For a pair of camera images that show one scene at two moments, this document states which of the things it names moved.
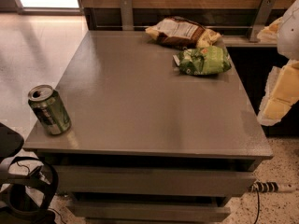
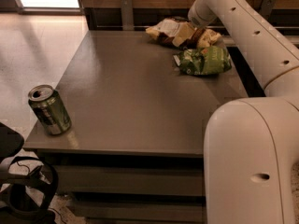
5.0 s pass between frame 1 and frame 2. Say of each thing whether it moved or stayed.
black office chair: stayed
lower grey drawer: stayed
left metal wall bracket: stayed
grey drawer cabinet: stayed
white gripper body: moved
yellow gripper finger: moved
